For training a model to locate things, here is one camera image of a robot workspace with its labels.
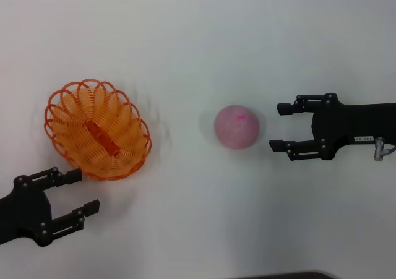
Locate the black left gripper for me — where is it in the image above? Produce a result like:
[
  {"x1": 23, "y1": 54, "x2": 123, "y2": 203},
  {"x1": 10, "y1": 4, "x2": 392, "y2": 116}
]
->
[{"x1": 0, "y1": 166, "x2": 101, "y2": 246}]

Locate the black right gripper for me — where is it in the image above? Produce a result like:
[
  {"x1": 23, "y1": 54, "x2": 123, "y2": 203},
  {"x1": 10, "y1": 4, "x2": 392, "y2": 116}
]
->
[{"x1": 269, "y1": 92, "x2": 396, "y2": 163}]

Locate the right gripper cable with silver plug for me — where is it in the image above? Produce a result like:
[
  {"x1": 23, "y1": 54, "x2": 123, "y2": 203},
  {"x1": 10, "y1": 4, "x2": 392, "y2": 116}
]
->
[{"x1": 373, "y1": 137, "x2": 396, "y2": 162}]

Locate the dark robot torso edge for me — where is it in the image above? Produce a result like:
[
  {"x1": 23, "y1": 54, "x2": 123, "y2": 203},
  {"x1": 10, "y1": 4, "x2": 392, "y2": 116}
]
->
[{"x1": 238, "y1": 269, "x2": 343, "y2": 279}]

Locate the orange plastic woven basket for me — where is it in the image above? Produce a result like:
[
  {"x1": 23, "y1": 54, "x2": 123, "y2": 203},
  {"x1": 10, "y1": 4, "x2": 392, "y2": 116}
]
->
[{"x1": 43, "y1": 78, "x2": 153, "y2": 182}]

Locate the pink peach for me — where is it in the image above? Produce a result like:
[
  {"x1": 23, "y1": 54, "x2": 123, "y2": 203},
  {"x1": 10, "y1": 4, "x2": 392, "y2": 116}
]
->
[{"x1": 213, "y1": 105, "x2": 260, "y2": 150}]

